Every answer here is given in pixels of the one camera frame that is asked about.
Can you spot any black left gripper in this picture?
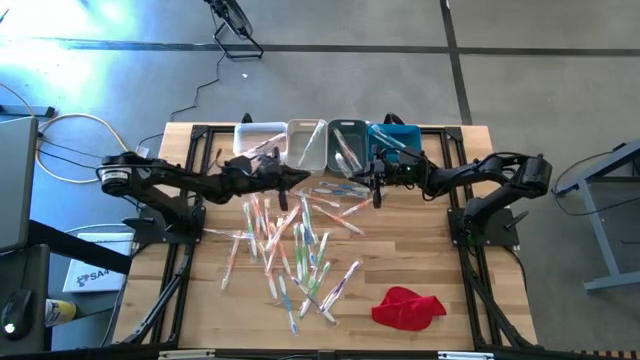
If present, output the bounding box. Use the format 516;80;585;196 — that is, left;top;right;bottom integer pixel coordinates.
255;147;312;212

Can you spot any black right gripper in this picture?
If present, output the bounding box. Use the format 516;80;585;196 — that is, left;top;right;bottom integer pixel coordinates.
353;146;429;209

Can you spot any dark grey plastic bin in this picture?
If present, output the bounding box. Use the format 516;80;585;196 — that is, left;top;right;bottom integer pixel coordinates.
326;118;370;178

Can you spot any beige plastic bin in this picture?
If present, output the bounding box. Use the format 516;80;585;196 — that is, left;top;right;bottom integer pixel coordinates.
285;118;329;177

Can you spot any teal plastic bin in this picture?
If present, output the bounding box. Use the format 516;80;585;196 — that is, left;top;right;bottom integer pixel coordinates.
366;122;424;164

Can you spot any white plastic bin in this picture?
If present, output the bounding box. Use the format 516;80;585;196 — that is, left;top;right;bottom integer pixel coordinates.
232;121;290;163

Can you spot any red cloth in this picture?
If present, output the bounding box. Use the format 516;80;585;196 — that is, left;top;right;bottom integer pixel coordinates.
370;285;448;332

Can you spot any black floor fan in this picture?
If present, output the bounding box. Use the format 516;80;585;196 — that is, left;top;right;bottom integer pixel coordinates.
202;0;265;61

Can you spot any white printed box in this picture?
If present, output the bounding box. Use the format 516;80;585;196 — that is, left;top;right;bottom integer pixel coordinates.
61;229;136;295

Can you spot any black desk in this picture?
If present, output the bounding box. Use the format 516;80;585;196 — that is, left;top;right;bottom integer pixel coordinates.
0;218;134;354

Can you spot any grey metal table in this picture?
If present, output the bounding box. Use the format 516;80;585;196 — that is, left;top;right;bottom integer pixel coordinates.
551;135;640;295

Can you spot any yellow can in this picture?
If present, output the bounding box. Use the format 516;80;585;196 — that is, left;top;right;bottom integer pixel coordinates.
44;297;78;328

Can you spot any grey laptop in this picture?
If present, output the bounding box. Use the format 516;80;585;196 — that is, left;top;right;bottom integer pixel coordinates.
0;115;41;254

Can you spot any black power cable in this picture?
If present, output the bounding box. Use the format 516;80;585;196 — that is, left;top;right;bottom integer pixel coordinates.
118;49;225;169

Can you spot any silver metal bracket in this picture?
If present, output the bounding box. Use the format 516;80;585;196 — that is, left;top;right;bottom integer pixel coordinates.
437;350;496;360
157;349;217;360

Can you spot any yellow cable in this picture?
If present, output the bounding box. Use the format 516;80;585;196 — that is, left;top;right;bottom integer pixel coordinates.
0;82;137;185

